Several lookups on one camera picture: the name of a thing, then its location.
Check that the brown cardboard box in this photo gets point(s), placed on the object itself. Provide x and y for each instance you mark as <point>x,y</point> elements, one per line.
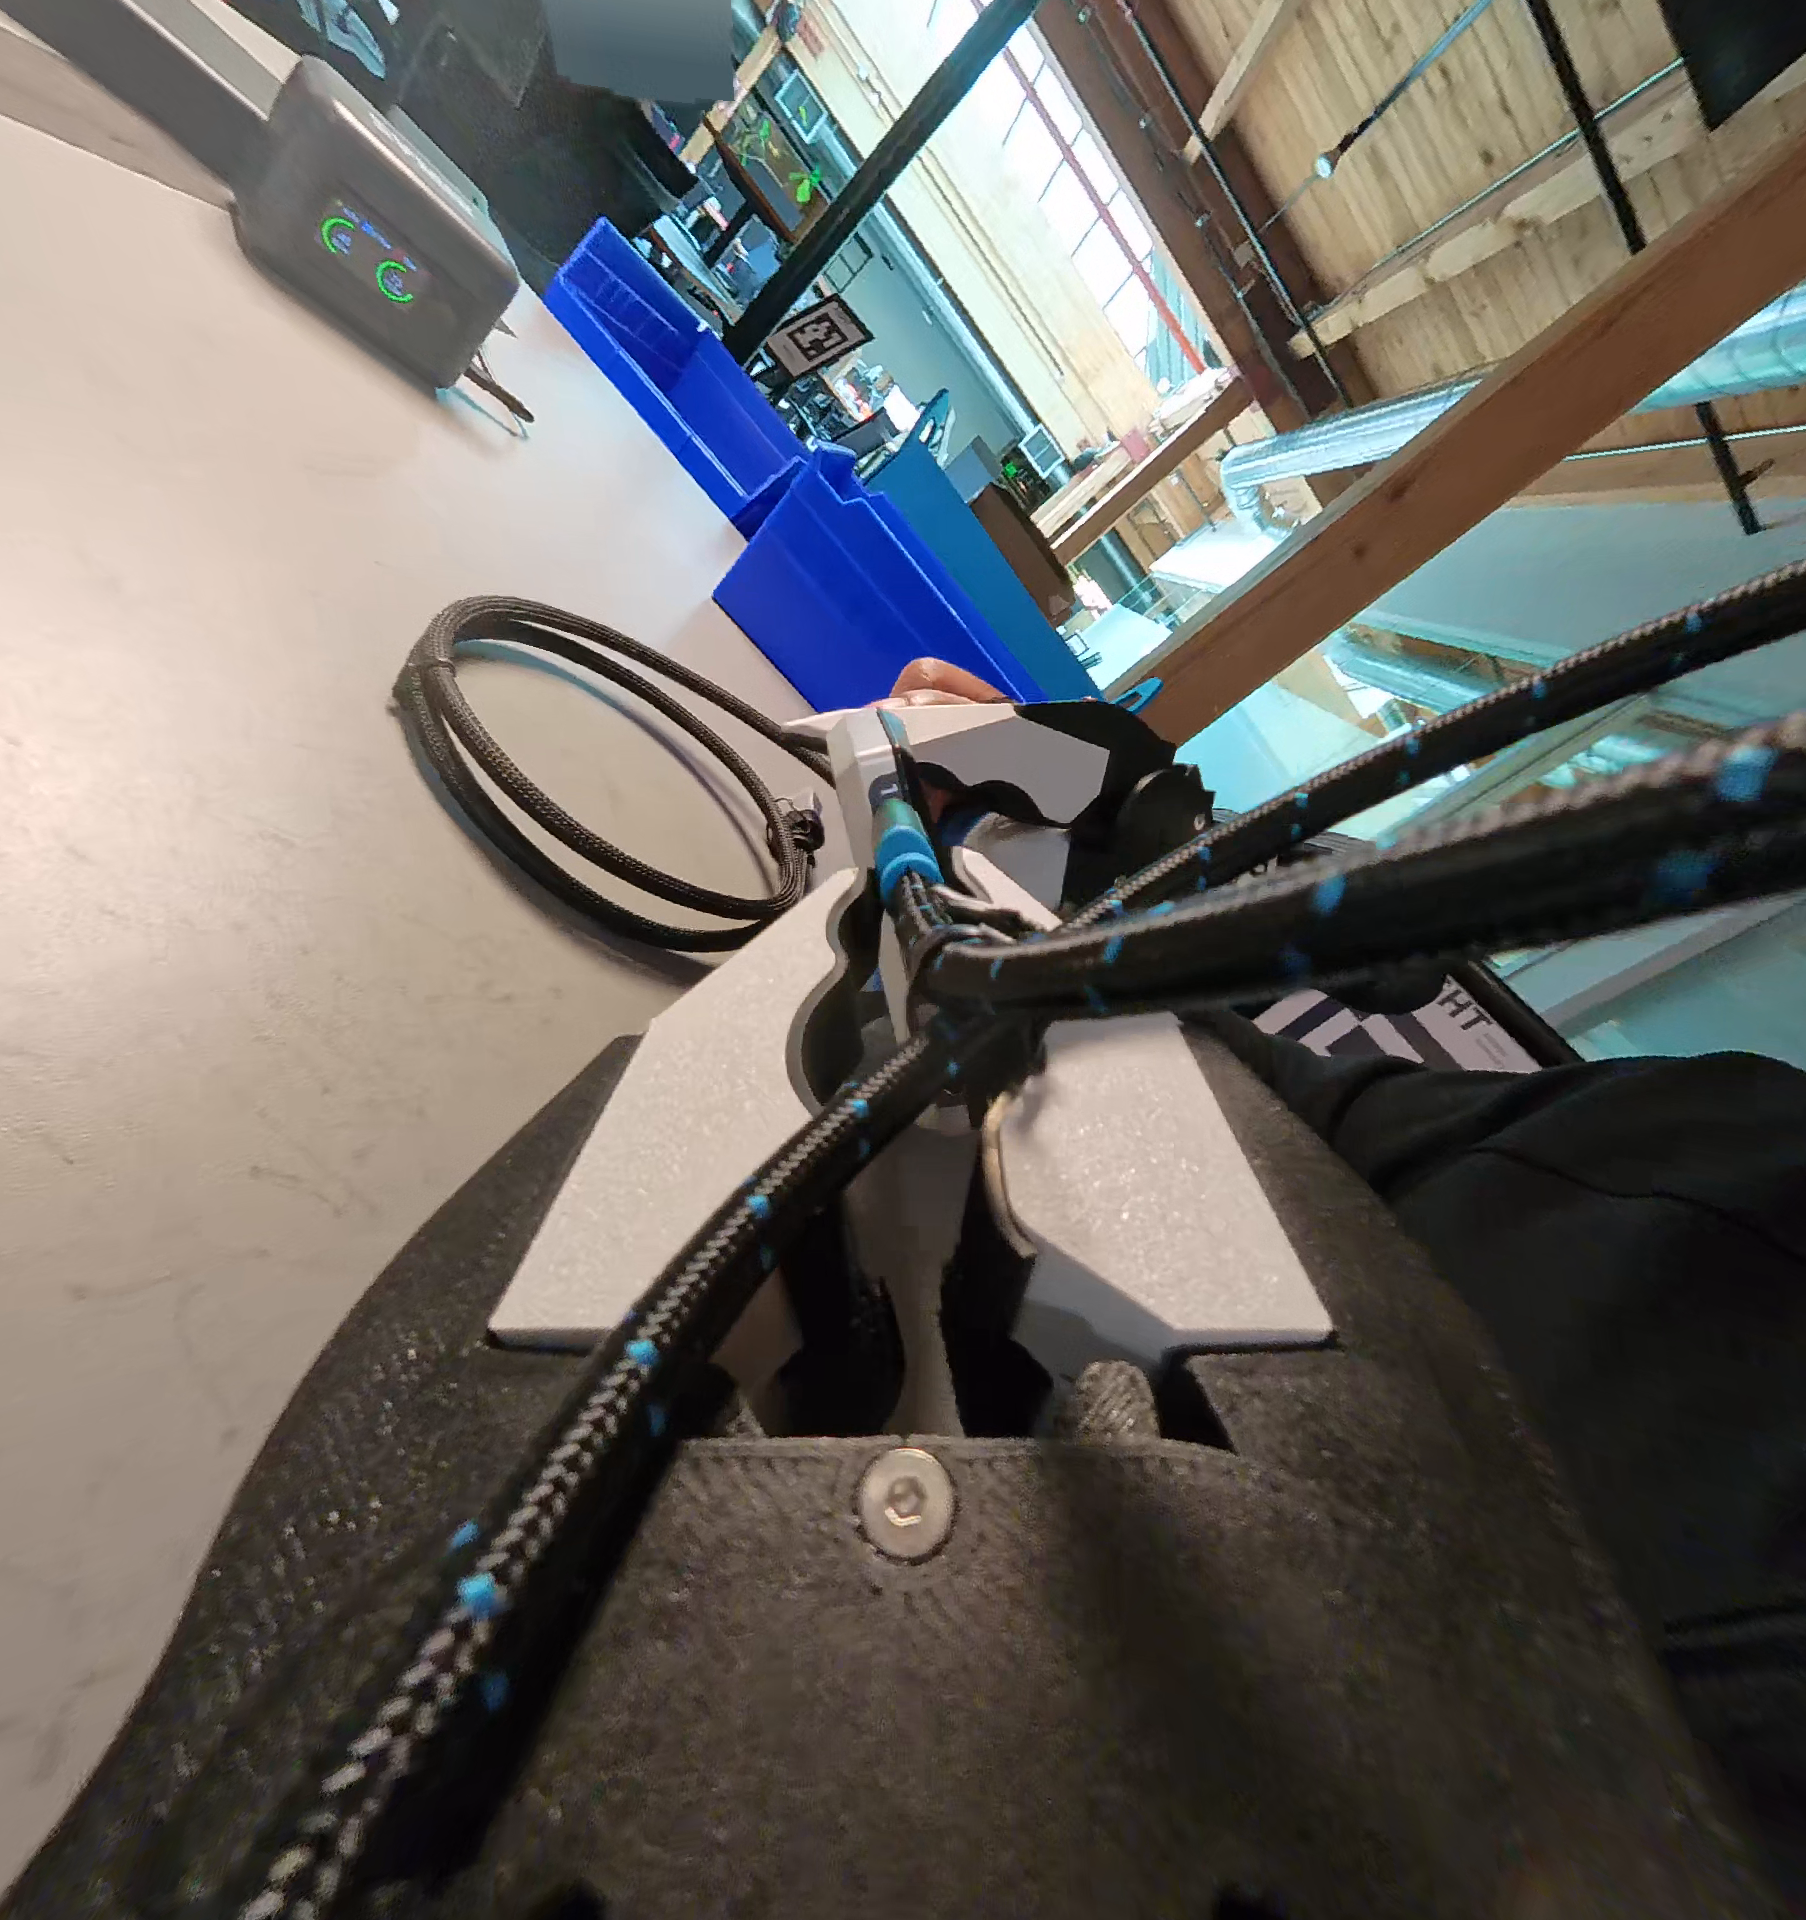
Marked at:
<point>1017,540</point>

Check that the blue partition panel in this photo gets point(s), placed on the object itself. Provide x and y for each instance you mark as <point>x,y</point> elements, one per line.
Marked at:
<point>964,555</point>

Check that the black framed white sign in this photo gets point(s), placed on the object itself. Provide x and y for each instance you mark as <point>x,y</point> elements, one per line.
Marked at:
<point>1473,1027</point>

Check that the black white marker tag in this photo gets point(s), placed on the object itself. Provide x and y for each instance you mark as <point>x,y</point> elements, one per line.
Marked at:
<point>818,333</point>

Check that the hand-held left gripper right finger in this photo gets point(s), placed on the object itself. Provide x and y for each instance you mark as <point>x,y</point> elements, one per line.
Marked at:
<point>1157,1199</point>

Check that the person's black clothed torso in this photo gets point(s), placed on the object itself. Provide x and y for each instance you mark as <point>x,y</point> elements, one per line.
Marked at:
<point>1668,1352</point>

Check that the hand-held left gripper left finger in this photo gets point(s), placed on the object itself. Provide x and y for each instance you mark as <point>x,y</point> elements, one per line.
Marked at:
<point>647,1170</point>

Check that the dark grey power bank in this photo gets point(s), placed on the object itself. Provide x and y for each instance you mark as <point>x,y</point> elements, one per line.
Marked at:
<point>380,179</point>

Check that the wooden beam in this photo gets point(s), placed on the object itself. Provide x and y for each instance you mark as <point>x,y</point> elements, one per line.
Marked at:
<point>1519,421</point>

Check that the black power adapter brick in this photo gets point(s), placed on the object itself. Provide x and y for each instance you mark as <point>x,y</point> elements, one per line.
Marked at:
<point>167,52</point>

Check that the person's right forearm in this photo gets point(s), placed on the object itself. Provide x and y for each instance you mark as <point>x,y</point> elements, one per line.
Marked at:
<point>1444,1124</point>

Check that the blue plastic bin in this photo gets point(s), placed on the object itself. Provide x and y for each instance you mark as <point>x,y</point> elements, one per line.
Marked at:
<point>662,377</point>
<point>829,586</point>

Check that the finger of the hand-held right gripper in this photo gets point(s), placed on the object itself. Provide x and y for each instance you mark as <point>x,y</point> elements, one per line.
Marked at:
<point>979,734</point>
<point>1031,862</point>

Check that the black metal pole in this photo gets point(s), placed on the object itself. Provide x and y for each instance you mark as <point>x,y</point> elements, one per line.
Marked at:
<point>874,179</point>

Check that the silver ventilation duct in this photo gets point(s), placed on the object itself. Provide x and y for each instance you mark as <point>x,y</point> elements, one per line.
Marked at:
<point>1420,659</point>
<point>1368,435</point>

